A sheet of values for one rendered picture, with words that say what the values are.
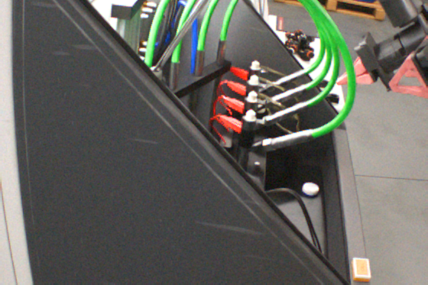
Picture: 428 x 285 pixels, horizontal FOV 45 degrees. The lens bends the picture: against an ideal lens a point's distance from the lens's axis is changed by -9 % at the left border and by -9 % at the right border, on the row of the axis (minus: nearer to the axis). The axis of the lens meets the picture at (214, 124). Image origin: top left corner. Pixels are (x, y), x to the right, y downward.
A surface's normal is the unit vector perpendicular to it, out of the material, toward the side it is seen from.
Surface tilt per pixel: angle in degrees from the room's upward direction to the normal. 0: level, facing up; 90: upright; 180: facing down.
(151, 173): 90
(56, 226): 90
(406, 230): 0
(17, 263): 90
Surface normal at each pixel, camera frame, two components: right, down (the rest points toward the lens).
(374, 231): 0.12, -0.86
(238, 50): -0.11, 0.48
